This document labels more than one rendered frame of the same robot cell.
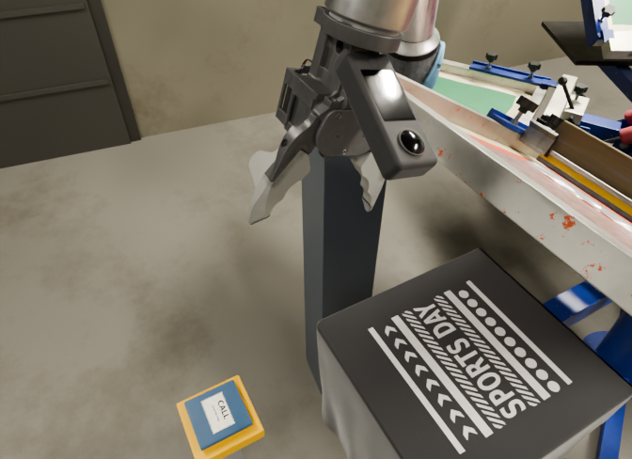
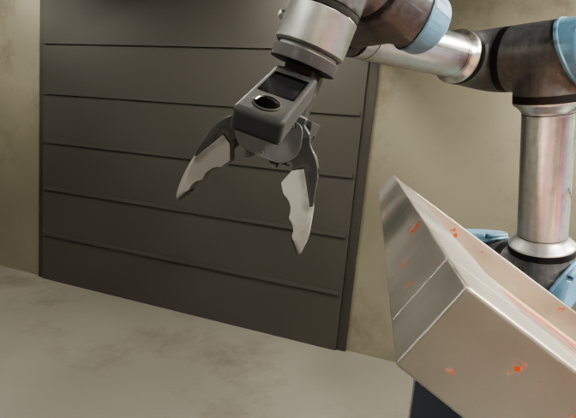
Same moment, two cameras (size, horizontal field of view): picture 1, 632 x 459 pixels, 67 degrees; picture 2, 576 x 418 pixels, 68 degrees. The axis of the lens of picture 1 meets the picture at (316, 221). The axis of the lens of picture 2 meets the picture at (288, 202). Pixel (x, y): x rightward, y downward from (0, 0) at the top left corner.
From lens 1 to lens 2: 0.41 m
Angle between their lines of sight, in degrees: 49
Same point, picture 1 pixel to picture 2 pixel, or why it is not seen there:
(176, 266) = not seen: outside the picture
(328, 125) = not seen: hidden behind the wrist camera
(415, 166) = (252, 115)
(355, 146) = (272, 150)
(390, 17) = (302, 29)
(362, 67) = (279, 71)
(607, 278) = (402, 274)
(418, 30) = (540, 229)
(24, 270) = (199, 398)
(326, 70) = not seen: hidden behind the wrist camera
